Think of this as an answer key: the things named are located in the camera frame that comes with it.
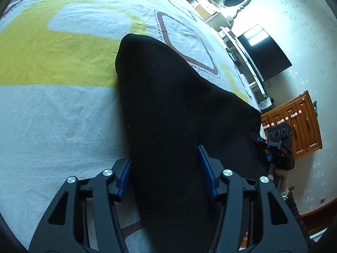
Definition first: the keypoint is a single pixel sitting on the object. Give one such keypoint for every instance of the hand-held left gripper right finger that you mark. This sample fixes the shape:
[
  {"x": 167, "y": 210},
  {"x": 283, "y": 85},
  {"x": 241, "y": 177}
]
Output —
[{"x": 208, "y": 174}]

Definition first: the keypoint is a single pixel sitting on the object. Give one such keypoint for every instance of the white dressing table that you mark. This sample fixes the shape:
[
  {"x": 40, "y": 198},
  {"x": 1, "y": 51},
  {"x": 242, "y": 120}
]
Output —
[{"x": 210, "y": 13}]

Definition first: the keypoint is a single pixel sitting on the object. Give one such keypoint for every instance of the person's right hand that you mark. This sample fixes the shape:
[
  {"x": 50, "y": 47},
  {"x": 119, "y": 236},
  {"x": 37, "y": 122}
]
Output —
[{"x": 279, "y": 173}]

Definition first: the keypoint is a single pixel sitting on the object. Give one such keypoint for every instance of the wooden cabinet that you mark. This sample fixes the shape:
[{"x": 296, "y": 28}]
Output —
[{"x": 297, "y": 126}]

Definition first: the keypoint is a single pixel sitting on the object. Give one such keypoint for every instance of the black television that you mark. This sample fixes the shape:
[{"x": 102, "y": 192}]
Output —
[{"x": 263, "y": 54}]

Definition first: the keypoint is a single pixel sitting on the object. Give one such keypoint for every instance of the white television stand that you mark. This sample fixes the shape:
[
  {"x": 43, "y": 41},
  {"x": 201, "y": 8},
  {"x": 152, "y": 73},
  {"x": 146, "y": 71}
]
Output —
[{"x": 247, "y": 60}]

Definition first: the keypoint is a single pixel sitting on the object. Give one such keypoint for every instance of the printed bed sheet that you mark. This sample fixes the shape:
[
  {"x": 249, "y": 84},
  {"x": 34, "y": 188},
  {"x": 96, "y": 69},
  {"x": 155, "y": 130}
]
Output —
[{"x": 52, "y": 110}]

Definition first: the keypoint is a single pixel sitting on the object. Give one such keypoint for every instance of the person's right forearm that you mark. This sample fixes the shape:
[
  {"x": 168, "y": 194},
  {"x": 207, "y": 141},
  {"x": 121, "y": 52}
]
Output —
[{"x": 295, "y": 210}]

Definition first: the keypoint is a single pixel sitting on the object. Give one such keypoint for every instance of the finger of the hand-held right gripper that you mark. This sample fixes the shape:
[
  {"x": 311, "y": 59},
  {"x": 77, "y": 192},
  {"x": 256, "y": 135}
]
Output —
[{"x": 263, "y": 139}]

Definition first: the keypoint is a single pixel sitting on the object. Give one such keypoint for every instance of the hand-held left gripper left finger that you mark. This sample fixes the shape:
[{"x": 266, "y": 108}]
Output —
[{"x": 125, "y": 179}]

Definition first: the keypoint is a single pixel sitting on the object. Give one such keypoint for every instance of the black pants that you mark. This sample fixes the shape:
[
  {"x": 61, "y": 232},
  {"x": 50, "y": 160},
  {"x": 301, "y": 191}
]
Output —
[{"x": 171, "y": 105}]

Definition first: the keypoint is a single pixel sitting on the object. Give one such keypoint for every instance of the black set-top box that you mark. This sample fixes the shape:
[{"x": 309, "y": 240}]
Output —
[{"x": 234, "y": 58}]

